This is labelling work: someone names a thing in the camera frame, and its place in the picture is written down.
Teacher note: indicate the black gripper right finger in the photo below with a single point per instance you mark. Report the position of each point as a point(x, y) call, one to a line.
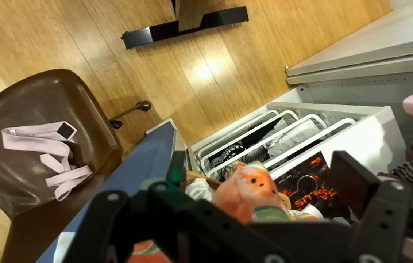
point(381, 208)

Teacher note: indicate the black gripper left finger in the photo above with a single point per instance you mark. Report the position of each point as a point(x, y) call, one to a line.
point(99, 237)

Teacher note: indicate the black box with orange print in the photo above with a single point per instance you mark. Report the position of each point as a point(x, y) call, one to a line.
point(309, 191)

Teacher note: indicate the brown leather chair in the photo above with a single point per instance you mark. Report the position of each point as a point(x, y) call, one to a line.
point(36, 216)

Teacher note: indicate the black metal stand base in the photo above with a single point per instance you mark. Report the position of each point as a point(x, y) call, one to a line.
point(189, 16)

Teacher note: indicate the white wire drawer basket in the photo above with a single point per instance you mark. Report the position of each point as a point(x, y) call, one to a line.
point(271, 137)

